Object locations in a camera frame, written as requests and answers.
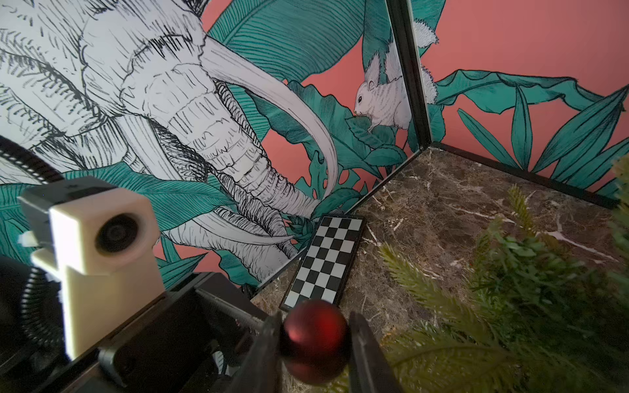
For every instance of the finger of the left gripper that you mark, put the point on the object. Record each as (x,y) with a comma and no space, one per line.
(249,315)

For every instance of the left black frame post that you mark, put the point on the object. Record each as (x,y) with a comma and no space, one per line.
(401,23)

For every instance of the small green christmas tree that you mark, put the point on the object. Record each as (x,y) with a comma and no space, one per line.
(534,318)

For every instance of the red ball ornament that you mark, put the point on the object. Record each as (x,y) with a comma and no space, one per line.
(315,344)

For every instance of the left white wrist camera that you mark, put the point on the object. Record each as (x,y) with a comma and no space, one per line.
(97,240)

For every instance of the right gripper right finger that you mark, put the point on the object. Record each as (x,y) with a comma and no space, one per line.
(369,371)

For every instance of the black white checkerboard card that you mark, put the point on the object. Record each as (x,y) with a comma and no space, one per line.
(323,272)

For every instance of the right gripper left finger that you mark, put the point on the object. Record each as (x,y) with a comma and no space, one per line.
(261,371)

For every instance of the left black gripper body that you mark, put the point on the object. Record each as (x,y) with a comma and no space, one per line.
(178,344)

